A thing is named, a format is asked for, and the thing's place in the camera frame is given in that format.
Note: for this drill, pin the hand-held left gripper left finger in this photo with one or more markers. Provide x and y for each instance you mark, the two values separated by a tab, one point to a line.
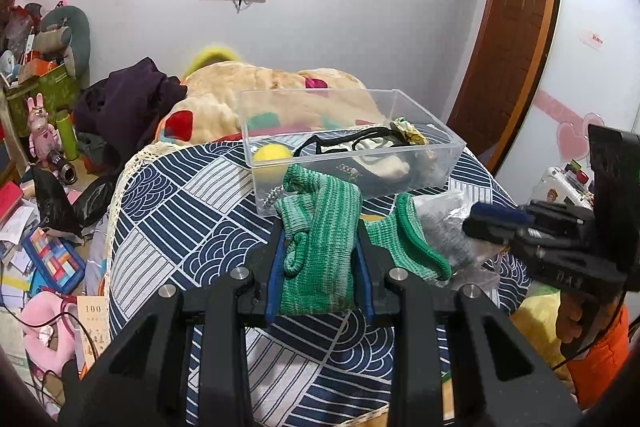
274	268

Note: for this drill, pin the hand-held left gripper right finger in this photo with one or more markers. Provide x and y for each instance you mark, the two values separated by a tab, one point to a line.
361	272

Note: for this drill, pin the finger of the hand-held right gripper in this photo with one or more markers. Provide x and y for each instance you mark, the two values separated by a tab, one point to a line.
495	211
487	232

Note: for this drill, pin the grey glove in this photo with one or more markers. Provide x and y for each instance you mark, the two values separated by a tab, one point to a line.
450	227

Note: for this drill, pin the green knitted glove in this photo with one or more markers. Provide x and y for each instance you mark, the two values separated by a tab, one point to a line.
320	242
400	242

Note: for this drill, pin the clear plastic box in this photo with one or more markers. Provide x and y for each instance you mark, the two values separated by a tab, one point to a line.
350	142

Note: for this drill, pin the person's right forearm orange sleeve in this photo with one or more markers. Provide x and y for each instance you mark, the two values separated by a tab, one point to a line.
602	362

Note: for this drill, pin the person's right hand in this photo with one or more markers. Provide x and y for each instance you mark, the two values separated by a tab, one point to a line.
570	322

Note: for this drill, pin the white toy case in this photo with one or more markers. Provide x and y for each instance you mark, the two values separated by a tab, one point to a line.
565	184

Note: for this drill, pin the blue wave-patterned cloth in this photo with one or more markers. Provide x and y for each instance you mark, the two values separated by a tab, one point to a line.
200	217

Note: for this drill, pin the yellow felt ball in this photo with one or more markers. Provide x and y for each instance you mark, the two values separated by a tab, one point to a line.
271	161

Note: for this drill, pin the yellow cloth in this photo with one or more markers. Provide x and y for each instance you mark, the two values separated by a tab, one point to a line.
537	327

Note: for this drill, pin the cream cloth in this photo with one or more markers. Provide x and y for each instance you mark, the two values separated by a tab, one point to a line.
385	162

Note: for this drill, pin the floral scrunchie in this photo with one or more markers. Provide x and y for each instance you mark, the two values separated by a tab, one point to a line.
410	132

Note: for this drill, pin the white wardrobe door with hearts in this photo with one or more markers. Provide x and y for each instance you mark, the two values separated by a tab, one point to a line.
585	57

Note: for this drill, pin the beige plush blanket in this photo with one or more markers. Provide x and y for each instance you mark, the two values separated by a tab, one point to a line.
225	97

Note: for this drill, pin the brown wooden door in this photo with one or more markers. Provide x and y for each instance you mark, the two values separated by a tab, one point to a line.
510	32

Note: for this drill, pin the beige paperback book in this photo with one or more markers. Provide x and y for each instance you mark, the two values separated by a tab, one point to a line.
92	332

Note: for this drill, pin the black plastic bag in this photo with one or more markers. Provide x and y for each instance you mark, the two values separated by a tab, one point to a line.
65	207

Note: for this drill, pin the yellow-green plush toy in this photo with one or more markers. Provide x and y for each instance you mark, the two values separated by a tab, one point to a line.
212	57

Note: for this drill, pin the dark purple garment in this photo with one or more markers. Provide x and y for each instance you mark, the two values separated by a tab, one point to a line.
130	102

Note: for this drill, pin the colourful checkered box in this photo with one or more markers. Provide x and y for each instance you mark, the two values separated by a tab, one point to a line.
52	259

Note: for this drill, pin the pink neck pillow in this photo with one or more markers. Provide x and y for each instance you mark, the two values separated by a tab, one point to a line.
42	322

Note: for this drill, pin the green cardboard tube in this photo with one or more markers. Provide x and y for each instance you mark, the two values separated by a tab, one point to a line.
66	134

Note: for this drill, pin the pink rabbit figure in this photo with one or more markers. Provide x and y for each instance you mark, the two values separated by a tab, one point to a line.
42	129

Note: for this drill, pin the green cardboard box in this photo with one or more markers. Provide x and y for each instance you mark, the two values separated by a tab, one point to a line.
47	94

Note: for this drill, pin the grey plush toy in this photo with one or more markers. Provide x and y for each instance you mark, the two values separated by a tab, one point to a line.
67	34

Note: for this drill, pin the black camera lens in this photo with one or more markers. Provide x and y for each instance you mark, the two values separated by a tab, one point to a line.
61	166

